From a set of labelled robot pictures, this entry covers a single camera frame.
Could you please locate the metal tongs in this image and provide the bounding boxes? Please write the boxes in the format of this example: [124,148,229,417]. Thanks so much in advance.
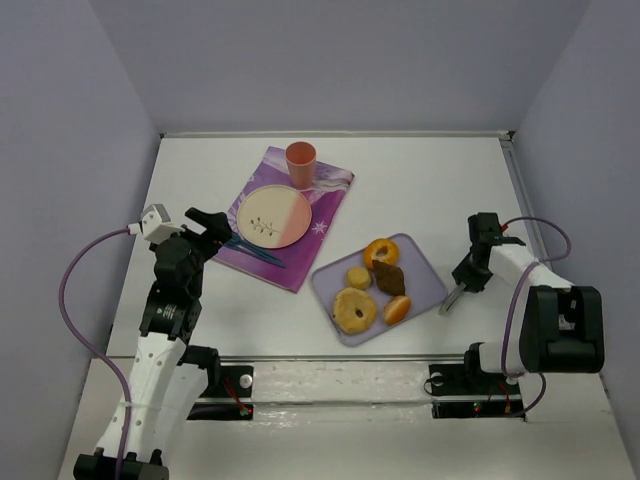
[438,283,466,316]

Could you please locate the brown chocolate croissant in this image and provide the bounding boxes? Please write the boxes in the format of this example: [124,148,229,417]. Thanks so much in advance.
[372,260,406,296]

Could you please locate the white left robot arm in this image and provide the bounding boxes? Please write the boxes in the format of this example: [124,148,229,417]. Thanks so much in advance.
[73,204,233,479]

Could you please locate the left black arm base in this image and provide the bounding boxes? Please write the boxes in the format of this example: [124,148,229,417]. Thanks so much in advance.
[187,365,254,421]

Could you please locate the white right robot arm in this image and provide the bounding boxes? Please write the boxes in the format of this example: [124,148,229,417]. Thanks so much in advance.
[439,212,605,379]

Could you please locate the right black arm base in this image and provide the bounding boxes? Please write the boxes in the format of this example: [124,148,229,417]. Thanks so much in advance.
[423,363,525,419]

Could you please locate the blue plastic fork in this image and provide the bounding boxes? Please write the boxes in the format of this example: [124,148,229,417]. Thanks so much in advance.
[225,239,271,254]

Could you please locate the blue plastic knife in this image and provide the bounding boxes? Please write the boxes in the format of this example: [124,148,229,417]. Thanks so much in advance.
[225,244,285,268]

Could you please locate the cream and pink plate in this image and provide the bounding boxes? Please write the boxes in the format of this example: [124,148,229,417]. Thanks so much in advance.
[236,185,312,249]

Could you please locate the orange glazed bun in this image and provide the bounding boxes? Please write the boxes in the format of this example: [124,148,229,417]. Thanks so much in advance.
[383,295,412,326]

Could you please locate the orange glazed donut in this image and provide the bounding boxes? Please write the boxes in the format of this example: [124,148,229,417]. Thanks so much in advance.
[363,238,400,270]

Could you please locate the lilac serving tray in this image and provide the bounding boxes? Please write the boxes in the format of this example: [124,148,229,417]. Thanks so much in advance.
[311,233,448,347]

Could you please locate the pink plastic cup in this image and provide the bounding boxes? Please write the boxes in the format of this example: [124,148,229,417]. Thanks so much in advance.
[285,141,316,190]

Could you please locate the small round yellow bun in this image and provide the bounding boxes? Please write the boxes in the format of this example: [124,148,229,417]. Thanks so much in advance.
[346,267,373,290]

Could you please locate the large pale bagel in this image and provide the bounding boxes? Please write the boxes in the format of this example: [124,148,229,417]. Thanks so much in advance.
[332,287,377,335]

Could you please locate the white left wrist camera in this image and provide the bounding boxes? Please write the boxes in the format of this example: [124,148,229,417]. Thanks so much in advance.
[127,204,184,245]

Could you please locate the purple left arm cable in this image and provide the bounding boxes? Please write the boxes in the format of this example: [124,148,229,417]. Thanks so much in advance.
[58,225,136,480]

